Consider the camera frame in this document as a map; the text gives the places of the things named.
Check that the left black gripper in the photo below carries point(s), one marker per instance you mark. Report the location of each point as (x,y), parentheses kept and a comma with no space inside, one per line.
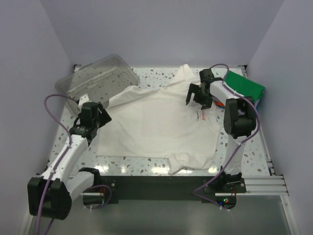
(104,117)

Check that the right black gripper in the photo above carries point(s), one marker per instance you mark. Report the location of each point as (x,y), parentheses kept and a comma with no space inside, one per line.
(206,103)

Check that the white t shirt red print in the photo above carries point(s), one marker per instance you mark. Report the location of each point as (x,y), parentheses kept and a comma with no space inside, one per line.
(159,124)

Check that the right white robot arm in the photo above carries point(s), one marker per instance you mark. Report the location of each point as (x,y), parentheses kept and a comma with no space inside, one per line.
(240,120)

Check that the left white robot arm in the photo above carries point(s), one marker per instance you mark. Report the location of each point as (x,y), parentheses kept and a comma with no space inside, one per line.
(51,194)

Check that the orange folded t shirt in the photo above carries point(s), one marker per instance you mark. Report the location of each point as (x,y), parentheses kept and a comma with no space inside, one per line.
(219,104)

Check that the clear plastic bin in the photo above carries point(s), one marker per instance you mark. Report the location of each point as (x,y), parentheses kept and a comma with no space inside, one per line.
(100,80)

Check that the green folded t shirt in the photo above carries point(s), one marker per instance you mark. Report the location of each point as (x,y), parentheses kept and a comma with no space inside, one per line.
(244,86)

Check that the blue folded t shirt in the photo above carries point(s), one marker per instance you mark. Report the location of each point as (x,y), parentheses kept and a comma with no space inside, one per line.
(257,105)

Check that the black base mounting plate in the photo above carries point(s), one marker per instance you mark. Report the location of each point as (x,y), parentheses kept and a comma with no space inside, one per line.
(167,188)

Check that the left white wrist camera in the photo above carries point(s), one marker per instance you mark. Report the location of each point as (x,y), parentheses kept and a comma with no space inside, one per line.
(82,100)

